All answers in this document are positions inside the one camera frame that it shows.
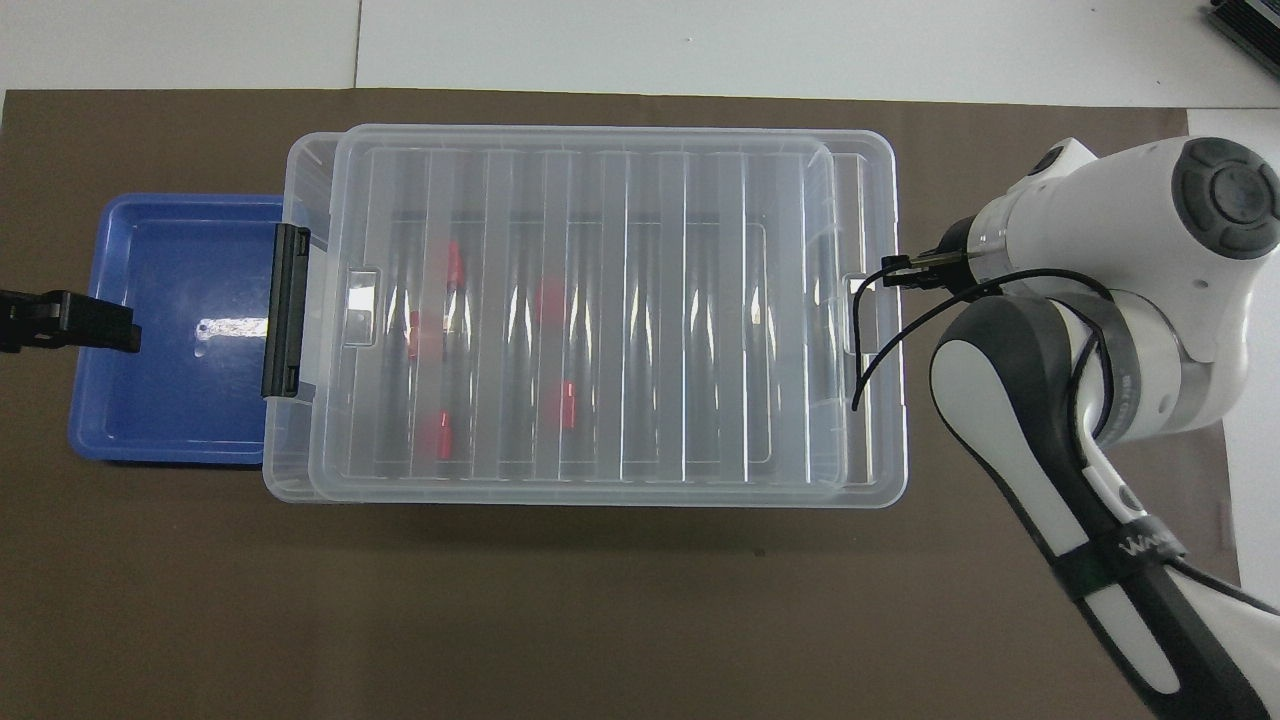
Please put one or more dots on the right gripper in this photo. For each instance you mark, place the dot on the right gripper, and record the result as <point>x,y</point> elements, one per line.
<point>958,250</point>

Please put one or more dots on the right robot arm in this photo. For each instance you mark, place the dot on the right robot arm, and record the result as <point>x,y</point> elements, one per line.
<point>1130,230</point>

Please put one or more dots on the clear plastic storage box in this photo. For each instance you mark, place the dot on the clear plastic storage box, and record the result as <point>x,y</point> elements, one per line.
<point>880,440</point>

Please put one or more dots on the red block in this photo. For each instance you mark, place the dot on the red block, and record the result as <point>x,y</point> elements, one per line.
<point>549,301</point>
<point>437,436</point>
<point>568,406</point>
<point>455,266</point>

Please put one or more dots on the black box latch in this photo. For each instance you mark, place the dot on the black box latch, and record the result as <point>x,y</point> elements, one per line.
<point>286,310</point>

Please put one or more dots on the clear ribbed plastic lid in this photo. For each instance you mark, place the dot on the clear ribbed plastic lid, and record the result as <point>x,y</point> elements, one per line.
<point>600,330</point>

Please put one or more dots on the black stand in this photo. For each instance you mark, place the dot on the black stand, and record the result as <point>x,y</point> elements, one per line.
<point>1248,22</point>

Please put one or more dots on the blue plastic tray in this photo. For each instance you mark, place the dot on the blue plastic tray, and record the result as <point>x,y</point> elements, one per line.
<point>170,380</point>

